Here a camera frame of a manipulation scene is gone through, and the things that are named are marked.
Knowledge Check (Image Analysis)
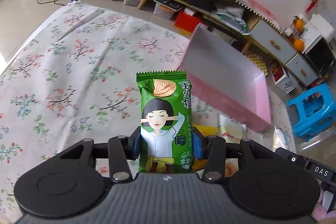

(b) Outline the green chips snack packet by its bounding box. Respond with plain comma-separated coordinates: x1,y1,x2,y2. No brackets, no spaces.
136,71,194,173

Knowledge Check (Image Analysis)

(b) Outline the yellow snack packet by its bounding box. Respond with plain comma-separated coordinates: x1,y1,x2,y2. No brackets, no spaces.
192,124,218,172

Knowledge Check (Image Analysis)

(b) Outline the white cream snack packet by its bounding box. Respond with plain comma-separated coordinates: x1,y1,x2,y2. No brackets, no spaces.
218,114,246,144

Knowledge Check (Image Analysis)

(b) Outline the blue plastic stool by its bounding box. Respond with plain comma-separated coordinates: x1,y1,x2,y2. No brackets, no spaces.
286,83,335,141

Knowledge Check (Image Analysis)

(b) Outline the pink cardboard box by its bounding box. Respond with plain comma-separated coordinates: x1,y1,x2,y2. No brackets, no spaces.
179,25,271,132

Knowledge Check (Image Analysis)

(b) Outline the floral tablecloth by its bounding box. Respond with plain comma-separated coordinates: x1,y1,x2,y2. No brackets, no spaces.
1,3,293,223

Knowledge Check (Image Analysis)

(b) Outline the yellow egg tray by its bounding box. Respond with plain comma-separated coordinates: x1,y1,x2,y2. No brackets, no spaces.
245,53,268,76

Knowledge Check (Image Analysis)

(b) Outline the white storage box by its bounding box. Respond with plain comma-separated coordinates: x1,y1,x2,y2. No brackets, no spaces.
269,60,299,94

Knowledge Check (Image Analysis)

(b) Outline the black microwave oven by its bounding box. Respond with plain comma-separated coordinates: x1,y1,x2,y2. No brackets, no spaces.
304,36,335,76

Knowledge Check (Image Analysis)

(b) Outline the red box under cabinet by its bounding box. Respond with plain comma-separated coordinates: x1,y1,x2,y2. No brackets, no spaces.
174,8,203,35

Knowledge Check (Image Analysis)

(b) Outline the orange fruit lower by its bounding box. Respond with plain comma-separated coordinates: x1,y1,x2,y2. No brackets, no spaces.
293,39,305,52

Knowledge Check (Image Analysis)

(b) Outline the orange fruit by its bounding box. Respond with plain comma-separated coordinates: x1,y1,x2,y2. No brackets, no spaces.
293,17,305,32
293,39,305,52

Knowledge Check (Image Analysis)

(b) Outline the orange fruit upper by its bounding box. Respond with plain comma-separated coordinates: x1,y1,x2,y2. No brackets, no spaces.
293,17,305,32

